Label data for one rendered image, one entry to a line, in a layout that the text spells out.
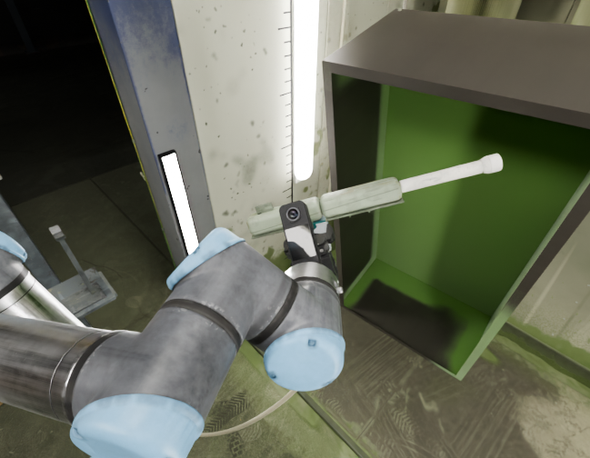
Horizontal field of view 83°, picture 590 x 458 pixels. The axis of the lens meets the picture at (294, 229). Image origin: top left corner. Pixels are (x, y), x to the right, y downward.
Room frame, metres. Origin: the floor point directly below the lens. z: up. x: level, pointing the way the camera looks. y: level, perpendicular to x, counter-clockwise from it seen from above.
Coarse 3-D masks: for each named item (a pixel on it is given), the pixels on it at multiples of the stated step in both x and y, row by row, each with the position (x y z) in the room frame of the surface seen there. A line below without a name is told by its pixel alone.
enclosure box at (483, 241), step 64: (384, 64) 0.79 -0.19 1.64; (448, 64) 0.75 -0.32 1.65; (512, 64) 0.71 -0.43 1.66; (576, 64) 0.68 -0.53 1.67; (384, 128) 1.16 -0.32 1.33; (448, 128) 1.03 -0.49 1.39; (512, 128) 0.91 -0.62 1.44; (576, 128) 0.81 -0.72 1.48; (448, 192) 1.03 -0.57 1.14; (512, 192) 0.90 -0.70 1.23; (576, 192) 0.77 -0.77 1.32; (384, 256) 1.26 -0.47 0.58; (448, 256) 1.04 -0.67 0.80; (512, 256) 0.88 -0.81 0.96; (384, 320) 0.94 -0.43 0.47; (448, 320) 0.91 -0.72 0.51
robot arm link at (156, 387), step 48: (0, 336) 0.19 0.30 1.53; (48, 336) 0.18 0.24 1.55; (96, 336) 0.18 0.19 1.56; (144, 336) 0.16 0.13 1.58; (192, 336) 0.16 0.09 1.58; (0, 384) 0.15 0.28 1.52; (48, 384) 0.13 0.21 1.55; (96, 384) 0.12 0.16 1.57; (144, 384) 0.12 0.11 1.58; (192, 384) 0.13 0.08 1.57; (96, 432) 0.09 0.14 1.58; (144, 432) 0.09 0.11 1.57; (192, 432) 0.10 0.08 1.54
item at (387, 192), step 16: (480, 160) 0.54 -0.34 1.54; (496, 160) 0.53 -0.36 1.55; (416, 176) 0.54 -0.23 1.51; (432, 176) 0.53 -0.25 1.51; (448, 176) 0.53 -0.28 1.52; (464, 176) 0.53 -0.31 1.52; (336, 192) 0.55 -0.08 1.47; (352, 192) 0.53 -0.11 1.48; (368, 192) 0.52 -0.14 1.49; (384, 192) 0.52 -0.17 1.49; (400, 192) 0.52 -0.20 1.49; (256, 208) 0.55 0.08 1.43; (272, 208) 0.54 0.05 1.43; (320, 208) 0.53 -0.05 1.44; (336, 208) 0.52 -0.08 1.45; (352, 208) 0.51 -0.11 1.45; (368, 208) 0.52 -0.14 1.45; (256, 224) 0.52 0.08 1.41; (272, 224) 0.52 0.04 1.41
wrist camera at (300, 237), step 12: (288, 204) 0.45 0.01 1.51; (300, 204) 0.44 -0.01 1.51; (288, 216) 0.43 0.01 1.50; (300, 216) 0.43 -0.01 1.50; (288, 228) 0.42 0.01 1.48; (300, 228) 0.42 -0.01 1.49; (312, 228) 0.42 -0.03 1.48; (288, 240) 0.40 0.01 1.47; (300, 240) 0.40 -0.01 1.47; (312, 240) 0.40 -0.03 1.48; (300, 252) 0.39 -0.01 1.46; (312, 252) 0.38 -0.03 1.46
